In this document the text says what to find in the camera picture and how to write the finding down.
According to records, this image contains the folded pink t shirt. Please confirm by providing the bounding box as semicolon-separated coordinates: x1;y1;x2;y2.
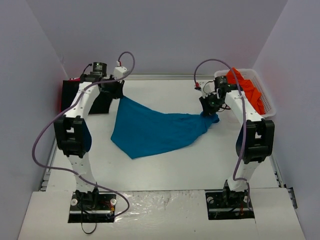
69;77;81;82

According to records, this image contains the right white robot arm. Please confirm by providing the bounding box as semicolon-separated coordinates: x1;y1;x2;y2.
198;76;275;207

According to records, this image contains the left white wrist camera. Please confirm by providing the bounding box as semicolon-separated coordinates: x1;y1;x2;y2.
113;66;128;79

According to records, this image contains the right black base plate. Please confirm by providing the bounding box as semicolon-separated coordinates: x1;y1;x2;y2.
205;190;255;221

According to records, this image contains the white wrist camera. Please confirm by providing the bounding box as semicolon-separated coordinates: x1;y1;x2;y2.
113;66;128;79
199;80;215;98

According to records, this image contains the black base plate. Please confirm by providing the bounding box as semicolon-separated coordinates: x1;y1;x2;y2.
68;192;117;224
205;190;255;221

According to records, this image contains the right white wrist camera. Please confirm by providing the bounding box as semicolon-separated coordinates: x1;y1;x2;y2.
199;80;215;98

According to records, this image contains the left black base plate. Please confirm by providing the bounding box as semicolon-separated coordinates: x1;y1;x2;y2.
68;192;117;224

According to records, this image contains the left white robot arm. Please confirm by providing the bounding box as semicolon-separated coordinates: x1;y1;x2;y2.
53;60;128;209

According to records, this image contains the orange t shirt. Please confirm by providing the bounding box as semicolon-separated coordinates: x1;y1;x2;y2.
232;67;265;115

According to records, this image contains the white plastic basket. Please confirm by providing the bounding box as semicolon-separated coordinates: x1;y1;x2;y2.
213;68;277;121

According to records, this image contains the folded black t shirt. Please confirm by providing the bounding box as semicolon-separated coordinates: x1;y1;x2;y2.
60;80;113;115

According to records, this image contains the blue t shirt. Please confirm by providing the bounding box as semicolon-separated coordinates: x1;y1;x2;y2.
110;97;220;160

